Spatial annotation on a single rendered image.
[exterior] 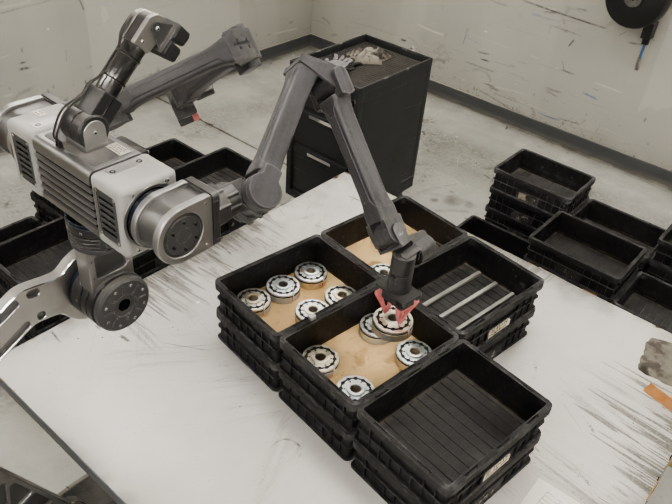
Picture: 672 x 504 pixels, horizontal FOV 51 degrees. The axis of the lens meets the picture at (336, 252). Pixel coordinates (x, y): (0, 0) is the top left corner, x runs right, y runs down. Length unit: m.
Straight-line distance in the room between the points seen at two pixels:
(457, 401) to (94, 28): 3.67
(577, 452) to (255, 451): 0.87
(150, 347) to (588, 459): 1.28
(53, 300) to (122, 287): 0.16
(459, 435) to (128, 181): 1.02
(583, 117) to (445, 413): 3.51
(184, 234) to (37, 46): 3.49
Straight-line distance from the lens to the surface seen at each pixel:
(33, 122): 1.59
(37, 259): 2.95
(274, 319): 2.06
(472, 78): 5.43
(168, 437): 1.95
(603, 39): 4.94
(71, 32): 4.82
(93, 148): 1.46
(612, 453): 2.12
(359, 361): 1.95
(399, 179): 3.95
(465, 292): 2.25
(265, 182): 1.42
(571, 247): 3.21
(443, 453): 1.79
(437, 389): 1.92
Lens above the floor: 2.22
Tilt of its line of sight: 37 degrees down
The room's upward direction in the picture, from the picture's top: 5 degrees clockwise
